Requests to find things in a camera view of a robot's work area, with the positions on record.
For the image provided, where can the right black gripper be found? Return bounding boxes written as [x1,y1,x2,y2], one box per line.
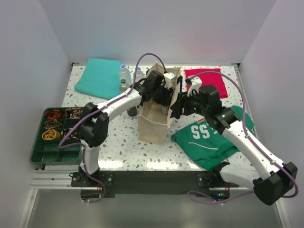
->
[170,88,209,117]

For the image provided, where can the beige canvas bag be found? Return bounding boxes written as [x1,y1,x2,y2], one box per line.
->
[138,63,183,145]

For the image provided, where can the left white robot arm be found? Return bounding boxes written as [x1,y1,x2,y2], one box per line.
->
[77,70,177,186]

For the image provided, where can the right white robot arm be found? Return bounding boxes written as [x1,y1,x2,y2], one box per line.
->
[171,85,299,205]

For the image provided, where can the clear water bottle blue cap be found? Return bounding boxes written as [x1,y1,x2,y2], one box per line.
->
[119,64,132,85]

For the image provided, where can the red folded cloth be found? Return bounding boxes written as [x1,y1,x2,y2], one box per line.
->
[185,68,228,98]

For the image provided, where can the green jersey shirt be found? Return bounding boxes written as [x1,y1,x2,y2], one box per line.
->
[171,105,255,172]

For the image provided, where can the teal folded towel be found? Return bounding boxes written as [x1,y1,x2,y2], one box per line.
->
[75,58,121,100]

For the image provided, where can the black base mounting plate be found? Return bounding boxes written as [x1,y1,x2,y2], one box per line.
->
[69,171,237,200]

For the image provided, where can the brown rubber band pile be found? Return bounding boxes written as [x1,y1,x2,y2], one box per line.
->
[64,107,83,119]

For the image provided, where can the black white rubber band pile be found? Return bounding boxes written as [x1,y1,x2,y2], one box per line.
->
[61,127,80,140]

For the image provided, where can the orange rubber band pile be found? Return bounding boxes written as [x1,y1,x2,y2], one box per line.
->
[45,109,63,120]

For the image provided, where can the green compartment tray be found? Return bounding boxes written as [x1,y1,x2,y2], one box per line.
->
[30,107,81,166]

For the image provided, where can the tan rubber band pile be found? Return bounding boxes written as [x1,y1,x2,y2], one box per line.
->
[44,119,63,130]

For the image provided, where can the yellow rubber band pile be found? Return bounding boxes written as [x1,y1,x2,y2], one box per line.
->
[41,129,61,141]

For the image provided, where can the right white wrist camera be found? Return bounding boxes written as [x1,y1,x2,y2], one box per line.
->
[185,76,202,96]

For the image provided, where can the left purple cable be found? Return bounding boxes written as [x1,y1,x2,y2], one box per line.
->
[58,52,167,204]

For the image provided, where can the purple cable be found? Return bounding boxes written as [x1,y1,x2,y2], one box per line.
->
[58,52,167,204]
[185,71,299,203]

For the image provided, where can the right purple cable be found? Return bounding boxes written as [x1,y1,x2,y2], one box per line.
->
[185,71,299,203]

